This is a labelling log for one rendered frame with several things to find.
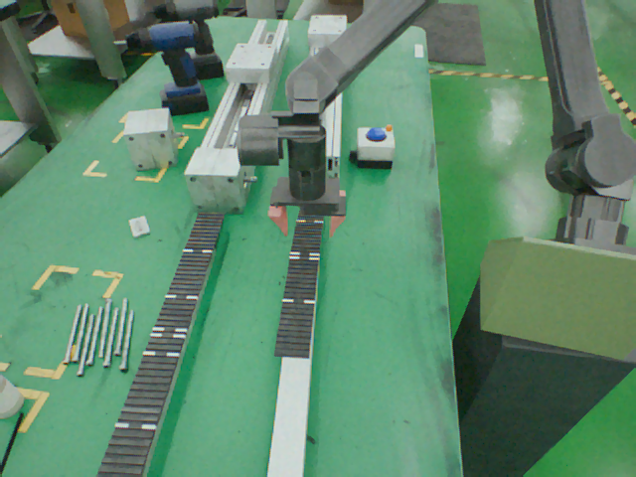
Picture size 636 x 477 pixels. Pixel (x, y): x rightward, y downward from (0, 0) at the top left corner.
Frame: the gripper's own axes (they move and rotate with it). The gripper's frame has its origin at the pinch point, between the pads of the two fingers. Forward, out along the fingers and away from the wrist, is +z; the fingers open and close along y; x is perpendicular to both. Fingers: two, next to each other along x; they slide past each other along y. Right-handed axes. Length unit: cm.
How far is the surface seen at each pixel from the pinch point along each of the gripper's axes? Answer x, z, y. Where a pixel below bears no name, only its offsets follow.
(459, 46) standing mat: -311, 83, -107
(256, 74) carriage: -52, -5, 16
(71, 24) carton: -263, 54, 184
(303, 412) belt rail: 30.7, 2.7, -1.0
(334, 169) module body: -19.3, 0.6, -4.3
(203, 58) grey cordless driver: -73, 0, 35
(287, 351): 22.2, 2.3, 1.8
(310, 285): 10.3, 2.3, -0.8
